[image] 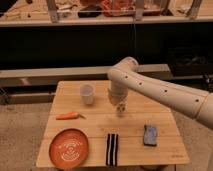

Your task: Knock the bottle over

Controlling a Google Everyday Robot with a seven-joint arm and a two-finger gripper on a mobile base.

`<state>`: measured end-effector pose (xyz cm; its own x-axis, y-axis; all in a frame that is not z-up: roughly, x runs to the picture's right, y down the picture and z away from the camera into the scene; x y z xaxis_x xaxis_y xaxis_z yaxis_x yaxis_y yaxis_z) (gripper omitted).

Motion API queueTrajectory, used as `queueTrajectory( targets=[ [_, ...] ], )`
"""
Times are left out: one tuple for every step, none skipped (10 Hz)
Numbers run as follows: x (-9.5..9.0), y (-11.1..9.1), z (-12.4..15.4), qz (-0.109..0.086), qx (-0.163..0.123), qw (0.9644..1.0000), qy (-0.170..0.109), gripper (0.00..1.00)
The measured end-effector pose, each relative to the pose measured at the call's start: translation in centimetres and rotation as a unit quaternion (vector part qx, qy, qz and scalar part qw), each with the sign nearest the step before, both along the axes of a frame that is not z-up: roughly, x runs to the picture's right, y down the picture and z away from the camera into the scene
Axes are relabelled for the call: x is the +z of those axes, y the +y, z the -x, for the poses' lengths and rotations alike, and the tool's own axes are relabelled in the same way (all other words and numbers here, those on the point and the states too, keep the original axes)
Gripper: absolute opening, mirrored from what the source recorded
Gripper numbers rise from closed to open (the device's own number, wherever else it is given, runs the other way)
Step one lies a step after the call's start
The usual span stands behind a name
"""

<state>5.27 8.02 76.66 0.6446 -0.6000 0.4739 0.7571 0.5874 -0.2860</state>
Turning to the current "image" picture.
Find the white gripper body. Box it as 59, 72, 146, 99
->
108, 81, 128, 106

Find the metal shelf rail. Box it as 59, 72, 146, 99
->
0, 64, 173, 87

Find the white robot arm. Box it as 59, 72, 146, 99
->
107, 57, 213, 130

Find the orange patterned plate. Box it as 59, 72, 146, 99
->
49, 128, 89, 170

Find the wooden table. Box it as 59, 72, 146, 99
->
35, 79, 191, 169

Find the orange carrot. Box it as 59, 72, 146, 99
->
56, 112, 86, 120

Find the blue sponge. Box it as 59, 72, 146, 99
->
143, 125, 157, 146

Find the red object on shelf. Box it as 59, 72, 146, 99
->
101, 0, 134, 17

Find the black white striped cloth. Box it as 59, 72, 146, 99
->
105, 134, 118, 166

